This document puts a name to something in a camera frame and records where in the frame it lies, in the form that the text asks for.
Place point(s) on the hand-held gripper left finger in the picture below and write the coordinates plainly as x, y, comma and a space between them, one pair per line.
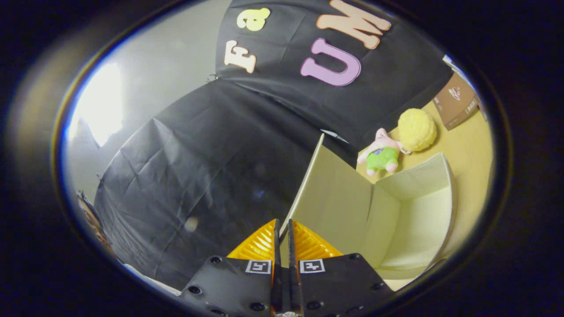
238, 286

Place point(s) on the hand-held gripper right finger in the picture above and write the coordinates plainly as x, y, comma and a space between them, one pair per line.
335, 286

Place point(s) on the black backdrop cloth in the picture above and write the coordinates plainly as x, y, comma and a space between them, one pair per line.
176, 176

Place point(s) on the brown book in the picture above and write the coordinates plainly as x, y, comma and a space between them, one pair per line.
456, 105

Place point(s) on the pink and green plush toy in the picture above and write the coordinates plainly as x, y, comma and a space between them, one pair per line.
382, 156

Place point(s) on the yellow plush ball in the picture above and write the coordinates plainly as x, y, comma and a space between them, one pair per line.
416, 130

